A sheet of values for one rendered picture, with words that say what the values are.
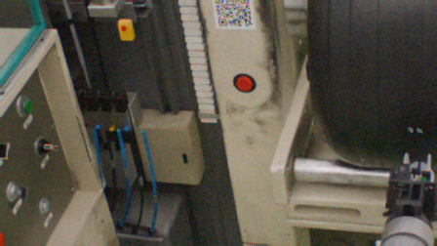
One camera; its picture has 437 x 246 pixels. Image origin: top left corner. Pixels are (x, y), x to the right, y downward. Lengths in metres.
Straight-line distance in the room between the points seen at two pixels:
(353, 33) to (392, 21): 0.06
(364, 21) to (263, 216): 0.68
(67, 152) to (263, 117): 0.39
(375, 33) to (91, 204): 0.68
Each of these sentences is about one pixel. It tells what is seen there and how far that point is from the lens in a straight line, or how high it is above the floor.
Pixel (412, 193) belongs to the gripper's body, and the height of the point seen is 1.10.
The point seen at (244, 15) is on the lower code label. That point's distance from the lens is 1.59.
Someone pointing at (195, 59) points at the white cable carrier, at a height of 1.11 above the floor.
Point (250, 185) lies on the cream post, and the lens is 1.84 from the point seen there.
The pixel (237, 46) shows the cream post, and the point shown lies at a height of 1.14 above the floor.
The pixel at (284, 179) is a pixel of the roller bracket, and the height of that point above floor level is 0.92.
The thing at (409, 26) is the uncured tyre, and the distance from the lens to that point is 1.34.
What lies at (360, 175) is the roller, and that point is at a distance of 1.67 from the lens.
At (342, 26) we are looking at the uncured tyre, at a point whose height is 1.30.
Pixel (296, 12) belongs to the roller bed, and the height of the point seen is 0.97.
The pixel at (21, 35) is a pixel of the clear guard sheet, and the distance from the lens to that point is 1.50.
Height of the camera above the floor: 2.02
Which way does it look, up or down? 37 degrees down
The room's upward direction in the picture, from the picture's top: 10 degrees counter-clockwise
